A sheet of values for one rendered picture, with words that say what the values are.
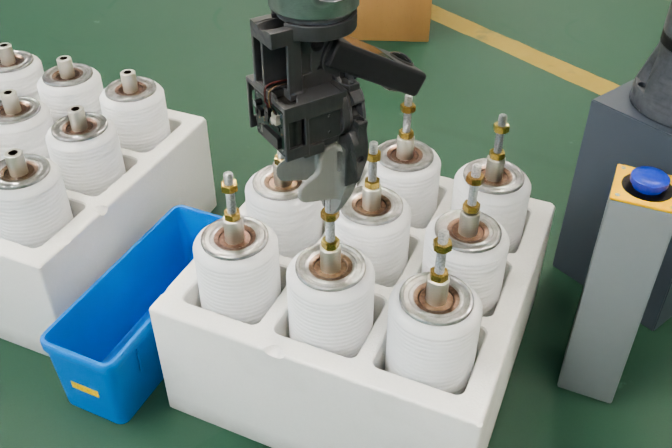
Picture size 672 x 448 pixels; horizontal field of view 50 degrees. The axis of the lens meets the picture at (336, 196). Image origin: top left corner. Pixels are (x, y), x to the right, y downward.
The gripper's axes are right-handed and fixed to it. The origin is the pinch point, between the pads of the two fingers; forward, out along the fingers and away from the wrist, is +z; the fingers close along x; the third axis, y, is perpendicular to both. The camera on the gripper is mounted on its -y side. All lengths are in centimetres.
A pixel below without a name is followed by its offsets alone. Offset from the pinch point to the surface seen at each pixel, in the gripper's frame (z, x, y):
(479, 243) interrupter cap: 8.9, 5.8, -15.1
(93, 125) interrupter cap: 9.1, -42.2, 13.3
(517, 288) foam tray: 16.3, 8.2, -20.0
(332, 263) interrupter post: 7.7, 1.1, 1.1
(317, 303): 10.1, 3.2, 4.3
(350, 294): 9.5, 4.4, 1.0
